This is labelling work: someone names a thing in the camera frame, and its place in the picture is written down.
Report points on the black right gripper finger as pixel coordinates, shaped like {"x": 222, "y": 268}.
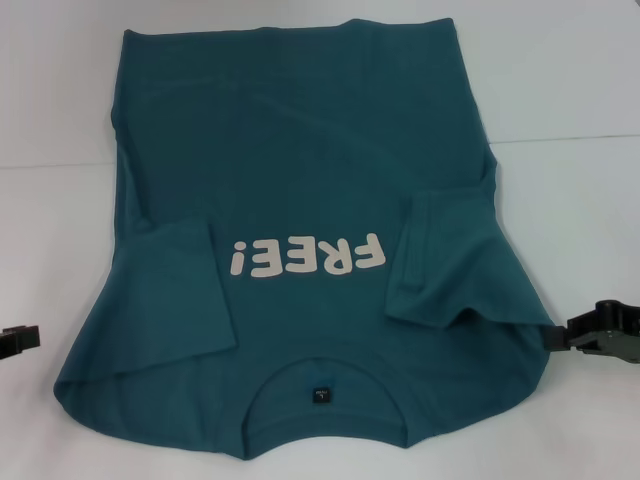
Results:
{"x": 600, "y": 332}

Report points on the teal FREE print t-shirt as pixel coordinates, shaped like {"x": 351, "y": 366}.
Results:
{"x": 300, "y": 150}

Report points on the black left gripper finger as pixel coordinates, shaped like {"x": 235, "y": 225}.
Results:
{"x": 20, "y": 341}

